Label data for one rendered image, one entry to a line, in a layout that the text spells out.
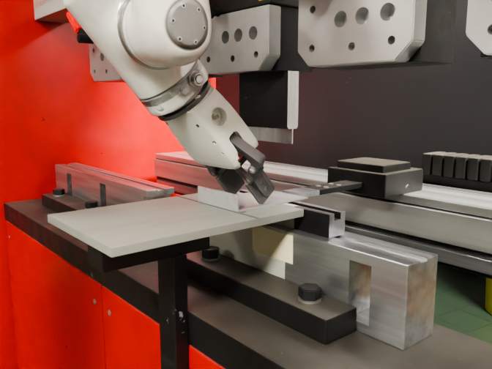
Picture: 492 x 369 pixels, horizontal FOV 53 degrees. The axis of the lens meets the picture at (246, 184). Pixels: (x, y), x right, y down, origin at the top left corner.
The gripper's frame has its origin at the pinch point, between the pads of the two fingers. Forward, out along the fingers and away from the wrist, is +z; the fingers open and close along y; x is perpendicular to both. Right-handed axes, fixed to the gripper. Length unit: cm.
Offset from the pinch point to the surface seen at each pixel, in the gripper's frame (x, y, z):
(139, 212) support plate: 12.6, 3.2, -7.6
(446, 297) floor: -102, 84, 222
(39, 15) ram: -21, 81, -24
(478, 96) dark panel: -49, -5, 26
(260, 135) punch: -7.5, 2.0, -2.1
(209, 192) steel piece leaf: 4.4, 1.5, -2.7
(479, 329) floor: -83, 52, 205
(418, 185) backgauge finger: -22.8, -6.6, 23.3
